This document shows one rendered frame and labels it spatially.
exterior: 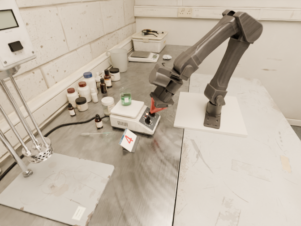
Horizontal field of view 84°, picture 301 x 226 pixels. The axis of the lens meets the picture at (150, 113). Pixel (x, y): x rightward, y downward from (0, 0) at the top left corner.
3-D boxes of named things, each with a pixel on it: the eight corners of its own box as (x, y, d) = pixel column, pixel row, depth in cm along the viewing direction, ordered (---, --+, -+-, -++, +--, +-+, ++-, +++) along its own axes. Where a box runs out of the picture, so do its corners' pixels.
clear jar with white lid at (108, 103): (101, 114, 86) (98, 100, 81) (109, 108, 90) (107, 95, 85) (109, 118, 83) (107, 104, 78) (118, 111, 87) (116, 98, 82)
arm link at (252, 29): (178, 70, 58) (256, 1, 51) (169, 61, 65) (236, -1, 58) (194, 91, 65) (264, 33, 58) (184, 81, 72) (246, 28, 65)
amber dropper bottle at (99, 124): (95, 125, 78) (92, 113, 74) (101, 123, 79) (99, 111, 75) (97, 129, 76) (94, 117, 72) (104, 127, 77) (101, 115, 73)
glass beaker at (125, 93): (135, 104, 77) (134, 89, 72) (125, 109, 74) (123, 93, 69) (127, 99, 81) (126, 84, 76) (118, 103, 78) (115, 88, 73)
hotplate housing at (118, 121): (160, 119, 82) (161, 105, 77) (152, 137, 72) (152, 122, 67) (119, 111, 87) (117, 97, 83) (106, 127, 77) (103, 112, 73)
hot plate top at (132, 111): (144, 103, 79) (144, 102, 78) (135, 118, 70) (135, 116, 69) (121, 99, 82) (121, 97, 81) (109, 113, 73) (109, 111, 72)
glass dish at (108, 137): (105, 132, 74) (105, 129, 73) (117, 134, 73) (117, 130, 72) (100, 141, 70) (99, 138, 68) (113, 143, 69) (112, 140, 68)
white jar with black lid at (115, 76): (118, 76, 123) (117, 67, 119) (121, 80, 118) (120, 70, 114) (109, 78, 120) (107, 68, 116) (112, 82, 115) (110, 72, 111)
